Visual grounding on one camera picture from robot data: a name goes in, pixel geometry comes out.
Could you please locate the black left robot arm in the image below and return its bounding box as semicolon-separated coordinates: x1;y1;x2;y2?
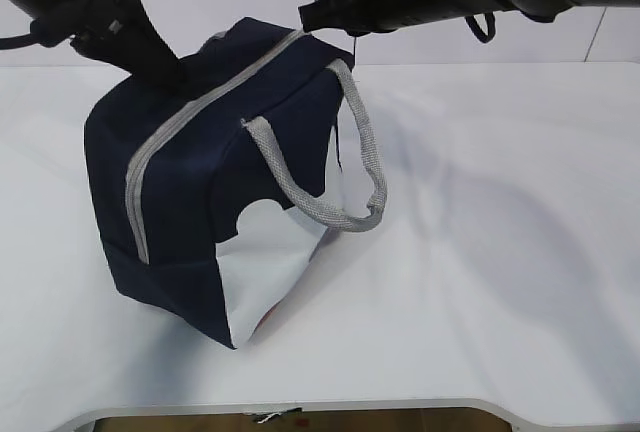
1;0;185;89

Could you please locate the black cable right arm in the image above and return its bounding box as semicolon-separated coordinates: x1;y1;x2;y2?
465;10;497;44

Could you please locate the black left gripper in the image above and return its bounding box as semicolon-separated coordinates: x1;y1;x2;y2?
29;0;185;90

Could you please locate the navy blue lunch bag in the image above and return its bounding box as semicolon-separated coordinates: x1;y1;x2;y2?
84;18;387;349

